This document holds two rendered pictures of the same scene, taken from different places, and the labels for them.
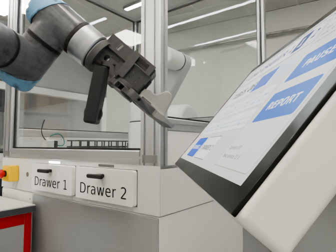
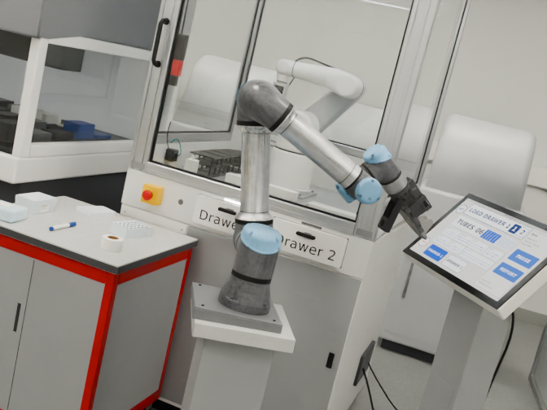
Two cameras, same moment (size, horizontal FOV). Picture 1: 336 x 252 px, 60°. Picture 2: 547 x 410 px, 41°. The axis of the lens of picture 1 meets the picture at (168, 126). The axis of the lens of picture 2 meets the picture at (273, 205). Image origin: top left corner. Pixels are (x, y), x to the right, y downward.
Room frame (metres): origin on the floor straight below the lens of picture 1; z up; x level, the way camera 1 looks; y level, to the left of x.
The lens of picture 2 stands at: (-1.40, 1.25, 1.46)
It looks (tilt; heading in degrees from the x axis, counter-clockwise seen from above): 10 degrees down; 340
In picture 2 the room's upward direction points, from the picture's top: 13 degrees clockwise
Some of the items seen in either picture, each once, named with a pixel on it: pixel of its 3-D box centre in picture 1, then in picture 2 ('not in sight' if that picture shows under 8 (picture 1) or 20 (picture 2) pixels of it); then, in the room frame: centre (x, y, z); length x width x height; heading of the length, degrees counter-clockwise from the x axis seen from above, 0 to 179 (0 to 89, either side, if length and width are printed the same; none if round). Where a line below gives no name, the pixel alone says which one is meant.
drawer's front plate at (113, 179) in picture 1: (103, 184); (306, 242); (0.99, 0.22, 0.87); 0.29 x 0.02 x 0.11; 53
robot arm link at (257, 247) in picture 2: not in sight; (257, 250); (0.50, 0.57, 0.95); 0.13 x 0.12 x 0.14; 169
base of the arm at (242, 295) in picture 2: not in sight; (247, 289); (0.49, 0.58, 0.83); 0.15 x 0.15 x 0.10
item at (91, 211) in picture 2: not in sight; (96, 211); (1.40, 0.93, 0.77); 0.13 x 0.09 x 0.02; 124
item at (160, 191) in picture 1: (141, 170); (280, 207); (1.54, 0.14, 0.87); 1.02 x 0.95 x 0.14; 53
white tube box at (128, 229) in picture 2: not in sight; (130, 229); (1.16, 0.83, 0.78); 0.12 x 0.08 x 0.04; 127
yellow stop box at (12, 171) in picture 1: (9, 173); (151, 194); (1.37, 0.74, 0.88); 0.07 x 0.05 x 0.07; 53
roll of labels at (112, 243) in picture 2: not in sight; (111, 243); (0.94, 0.91, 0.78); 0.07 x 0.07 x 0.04
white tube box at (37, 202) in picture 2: not in sight; (36, 202); (1.31, 1.16, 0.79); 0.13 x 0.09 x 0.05; 141
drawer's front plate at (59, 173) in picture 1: (52, 178); (229, 218); (1.18, 0.47, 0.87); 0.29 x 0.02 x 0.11; 53
